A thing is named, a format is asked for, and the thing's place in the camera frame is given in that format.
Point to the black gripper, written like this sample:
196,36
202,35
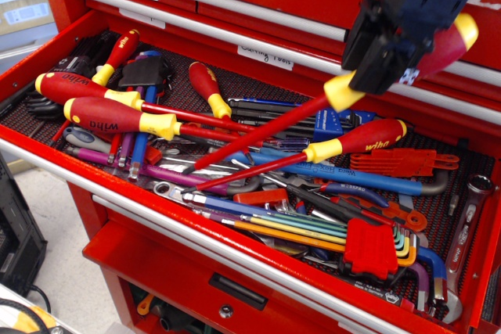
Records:
400,40

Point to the large red yellow screwdriver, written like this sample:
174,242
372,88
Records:
341,92

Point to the red yellow Wiha screwdriver right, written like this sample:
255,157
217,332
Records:
377,134

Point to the blue hex key holder set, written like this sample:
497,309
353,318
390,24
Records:
324,125

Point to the orange feeler gauge set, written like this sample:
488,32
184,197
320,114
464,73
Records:
404,162

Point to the white cutting tools label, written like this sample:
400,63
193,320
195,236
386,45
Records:
266,58

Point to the large blue hex key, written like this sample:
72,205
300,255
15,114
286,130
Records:
368,180

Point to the silver combination wrench right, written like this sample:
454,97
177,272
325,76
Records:
479,187

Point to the short red yellow screwdriver centre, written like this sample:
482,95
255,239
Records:
205,83

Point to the red tool chest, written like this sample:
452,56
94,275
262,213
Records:
218,275

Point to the small red hex key holder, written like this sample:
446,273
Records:
260,198

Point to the blue L hex key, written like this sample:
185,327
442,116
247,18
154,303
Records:
438,271

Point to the orange long hex key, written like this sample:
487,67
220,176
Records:
406,257

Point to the black hex key holder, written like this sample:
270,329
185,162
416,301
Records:
148,71

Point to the purple L hex key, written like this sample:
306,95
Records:
423,287

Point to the small red yellow screwdriver back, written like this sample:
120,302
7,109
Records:
123,48

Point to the long purple hex key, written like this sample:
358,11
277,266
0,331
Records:
152,171

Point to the silver ratchet wrench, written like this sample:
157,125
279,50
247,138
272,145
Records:
172,192

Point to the black torx key set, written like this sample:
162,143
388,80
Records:
89,53

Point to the red yellow Wiha screwdriver front-left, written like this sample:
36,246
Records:
109,116

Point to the red yellow Wiha screwdriver far-left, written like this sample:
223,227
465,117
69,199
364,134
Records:
60,87

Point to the black box on floor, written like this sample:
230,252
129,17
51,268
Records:
23,246

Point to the grey blue handled screwdriver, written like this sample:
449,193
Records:
85,139

